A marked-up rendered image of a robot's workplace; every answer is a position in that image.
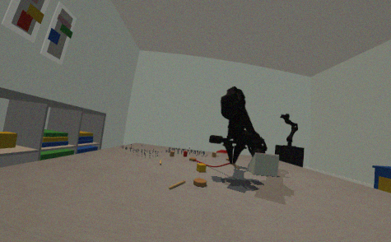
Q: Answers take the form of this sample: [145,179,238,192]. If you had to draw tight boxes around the orange round disc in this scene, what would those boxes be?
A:
[193,178,207,187]

